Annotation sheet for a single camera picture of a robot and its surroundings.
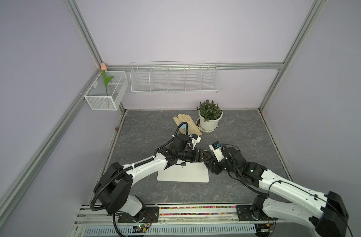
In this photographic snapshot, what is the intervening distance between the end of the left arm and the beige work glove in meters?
0.35

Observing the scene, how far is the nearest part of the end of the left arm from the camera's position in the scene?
0.70m

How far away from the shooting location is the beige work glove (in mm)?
1083
